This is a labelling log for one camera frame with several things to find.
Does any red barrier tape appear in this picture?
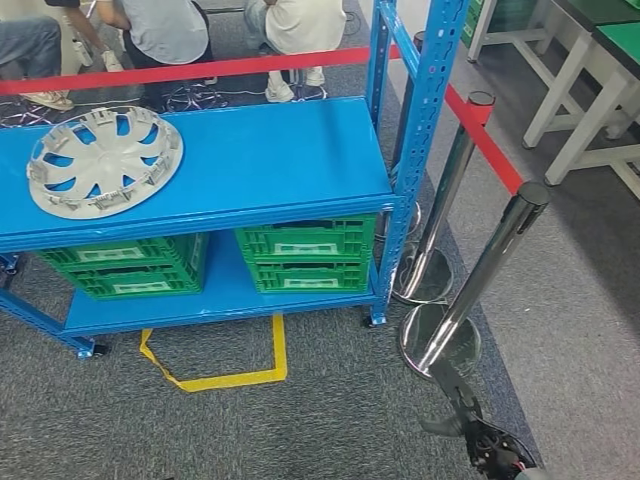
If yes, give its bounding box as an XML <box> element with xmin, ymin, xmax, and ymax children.
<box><xmin>444</xmin><ymin>84</ymin><xmax>476</xmax><ymax>131</ymax></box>
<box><xmin>0</xmin><ymin>44</ymin><xmax>402</xmax><ymax>98</ymax></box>
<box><xmin>469</xmin><ymin>115</ymin><xmax>526</xmax><ymax>197</ymax></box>

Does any dark stanchion post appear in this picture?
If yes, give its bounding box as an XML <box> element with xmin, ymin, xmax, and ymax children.
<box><xmin>374</xmin><ymin>29</ymin><xmax>427</xmax><ymax>242</ymax></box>

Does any blue metal shelf rack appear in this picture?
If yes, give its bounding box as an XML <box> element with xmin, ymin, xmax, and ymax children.
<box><xmin>0</xmin><ymin>0</ymin><xmax>471</xmax><ymax>362</ymax></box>

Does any person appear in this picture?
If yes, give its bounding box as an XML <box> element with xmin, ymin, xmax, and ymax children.
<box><xmin>94</xmin><ymin>0</ymin><xmax>217</xmax><ymax>111</ymax></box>
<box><xmin>244</xmin><ymin>0</ymin><xmax>348</xmax><ymax>105</ymax></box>
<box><xmin>0</xmin><ymin>16</ymin><xmax>75</xmax><ymax>113</ymax></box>

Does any black chrome swivel stool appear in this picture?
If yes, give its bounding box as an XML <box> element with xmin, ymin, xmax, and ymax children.
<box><xmin>294</xmin><ymin>80</ymin><xmax>330</xmax><ymax>102</ymax></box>
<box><xmin>140</xmin><ymin>80</ymin><xmax>229</xmax><ymax>115</ymax></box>
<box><xmin>0</xmin><ymin>99</ymin><xmax>47</xmax><ymax>128</ymax></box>

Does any grey wheel hubcap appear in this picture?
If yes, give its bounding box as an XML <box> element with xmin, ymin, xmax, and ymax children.
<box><xmin>26</xmin><ymin>107</ymin><xmax>184</xmax><ymax>221</ymax></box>

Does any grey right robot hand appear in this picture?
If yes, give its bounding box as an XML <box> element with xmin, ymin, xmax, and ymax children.
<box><xmin>419</xmin><ymin>411</ymin><xmax>471</xmax><ymax>440</ymax></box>

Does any white table green top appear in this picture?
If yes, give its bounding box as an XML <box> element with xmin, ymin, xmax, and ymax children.
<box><xmin>467</xmin><ymin>0</ymin><xmax>640</xmax><ymax>151</ymax></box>
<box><xmin>543</xmin><ymin>21</ymin><xmax>640</xmax><ymax>201</ymax></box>

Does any silver metal bar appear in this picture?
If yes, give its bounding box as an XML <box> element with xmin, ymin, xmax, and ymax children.
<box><xmin>398</xmin><ymin>182</ymin><xmax>551</xmax><ymax>381</ymax></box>

